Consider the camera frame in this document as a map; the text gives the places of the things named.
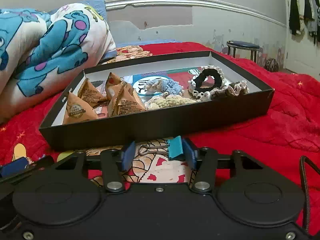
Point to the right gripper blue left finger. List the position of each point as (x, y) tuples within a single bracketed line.
[(127, 154)]

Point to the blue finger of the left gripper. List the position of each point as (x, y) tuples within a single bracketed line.
[(14, 167)]

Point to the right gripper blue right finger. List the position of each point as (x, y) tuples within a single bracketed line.
[(190, 152)]

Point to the teal binder clip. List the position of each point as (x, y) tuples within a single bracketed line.
[(171, 148)]

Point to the brown pyramid snack packet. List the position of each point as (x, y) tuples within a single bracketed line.
[(113, 85), (124, 101)]

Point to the cream fluffy scrunchie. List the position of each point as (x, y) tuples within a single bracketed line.
[(160, 101)]

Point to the black shallow cardboard box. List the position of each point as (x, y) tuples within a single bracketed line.
[(162, 123)]

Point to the black and white scrunchie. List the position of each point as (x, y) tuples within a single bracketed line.
[(209, 80)]

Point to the light blue fluffy scrunchie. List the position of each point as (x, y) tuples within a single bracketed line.
[(164, 86)]

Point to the white lace scrunchie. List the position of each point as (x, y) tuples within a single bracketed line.
[(231, 90)]

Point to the Chinese history textbook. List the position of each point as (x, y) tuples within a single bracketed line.
[(123, 98)]

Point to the red printed bed quilt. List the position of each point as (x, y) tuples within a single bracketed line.
[(288, 131)]

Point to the cartoon monster fleece blanket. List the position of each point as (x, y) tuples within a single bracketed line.
[(42, 52)]

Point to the round blue stool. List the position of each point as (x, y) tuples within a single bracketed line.
[(234, 45)]

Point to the dark patterned ball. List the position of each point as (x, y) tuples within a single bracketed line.
[(271, 65)]

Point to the white door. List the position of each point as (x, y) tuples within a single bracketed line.
[(302, 52)]

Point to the blue pillow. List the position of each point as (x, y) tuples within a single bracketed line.
[(100, 7)]

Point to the hanging dark clothes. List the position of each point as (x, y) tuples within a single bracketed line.
[(304, 15)]

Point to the silver bed headboard rail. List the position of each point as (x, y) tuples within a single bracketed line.
[(215, 4)]

